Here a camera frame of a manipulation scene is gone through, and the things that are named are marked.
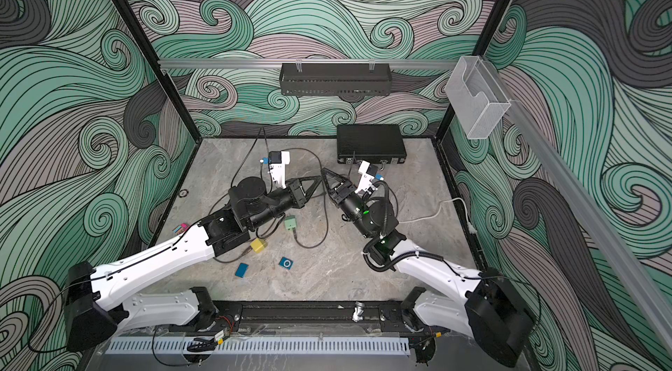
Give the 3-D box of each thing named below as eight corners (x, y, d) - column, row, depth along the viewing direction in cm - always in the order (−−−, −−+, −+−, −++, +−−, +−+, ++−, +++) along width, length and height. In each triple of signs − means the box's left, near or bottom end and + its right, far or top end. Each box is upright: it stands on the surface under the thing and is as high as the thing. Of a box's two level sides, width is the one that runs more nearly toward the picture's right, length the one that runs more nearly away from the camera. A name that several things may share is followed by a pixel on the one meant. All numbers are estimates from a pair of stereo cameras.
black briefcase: (337, 166, 112) (337, 157, 108) (336, 131, 127) (336, 122, 123) (405, 166, 112) (408, 157, 108) (396, 131, 127) (398, 122, 123)
